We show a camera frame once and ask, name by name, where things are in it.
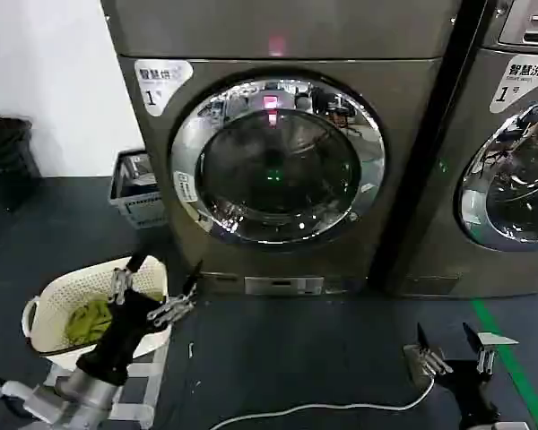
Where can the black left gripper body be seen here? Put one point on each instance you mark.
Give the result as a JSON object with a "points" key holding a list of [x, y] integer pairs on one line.
{"points": [[116, 340]]}

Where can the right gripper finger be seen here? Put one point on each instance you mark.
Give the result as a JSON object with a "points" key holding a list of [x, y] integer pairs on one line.
{"points": [[484, 358], [432, 358]]}

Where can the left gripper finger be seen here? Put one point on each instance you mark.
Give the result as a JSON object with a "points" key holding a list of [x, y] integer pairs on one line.
{"points": [[120, 286], [175, 307]]}

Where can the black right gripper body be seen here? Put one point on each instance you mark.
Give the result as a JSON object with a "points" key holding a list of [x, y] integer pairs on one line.
{"points": [[471, 389]]}

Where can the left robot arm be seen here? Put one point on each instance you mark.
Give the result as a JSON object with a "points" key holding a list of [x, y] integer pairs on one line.
{"points": [[80, 394]]}

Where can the green cloth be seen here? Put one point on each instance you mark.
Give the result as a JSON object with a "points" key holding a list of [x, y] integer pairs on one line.
{"points": [[89, 319]]}

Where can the small white floor scrap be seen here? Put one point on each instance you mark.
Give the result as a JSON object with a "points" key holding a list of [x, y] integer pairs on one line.
{"points": [[190, 350]]}

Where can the white perforated laundry basket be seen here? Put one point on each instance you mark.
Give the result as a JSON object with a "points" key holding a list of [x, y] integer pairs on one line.
{"points": [[72, 286]]}

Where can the white metal basket stand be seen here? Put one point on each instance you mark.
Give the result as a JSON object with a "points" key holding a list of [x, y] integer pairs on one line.
{"points": [[154, 380]]}

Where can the grey dryer with red light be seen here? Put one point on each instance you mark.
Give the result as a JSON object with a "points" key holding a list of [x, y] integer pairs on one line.
{"points": [[184, 237]]}

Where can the grey slotted plastic crate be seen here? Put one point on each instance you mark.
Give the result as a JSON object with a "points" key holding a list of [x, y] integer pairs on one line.
{"points": [[139, 210]]}

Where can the small white door label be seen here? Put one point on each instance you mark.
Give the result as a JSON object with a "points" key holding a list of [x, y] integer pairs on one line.
{"points": [[185, 187]]}

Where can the grey dryer with drawer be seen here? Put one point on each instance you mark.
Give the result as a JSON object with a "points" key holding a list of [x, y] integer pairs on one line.
{"points": [[435, 237]]}

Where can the round glass dryer door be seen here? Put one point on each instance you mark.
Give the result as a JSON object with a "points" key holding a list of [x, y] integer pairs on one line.
{"points": [[278, 179]]}

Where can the black plastic bin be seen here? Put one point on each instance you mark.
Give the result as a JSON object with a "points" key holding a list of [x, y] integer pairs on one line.
{"points": [[9, 161]]}

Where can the white number sticker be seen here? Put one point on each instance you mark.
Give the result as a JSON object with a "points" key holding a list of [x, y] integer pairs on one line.
{"points": [[159, 83]]}

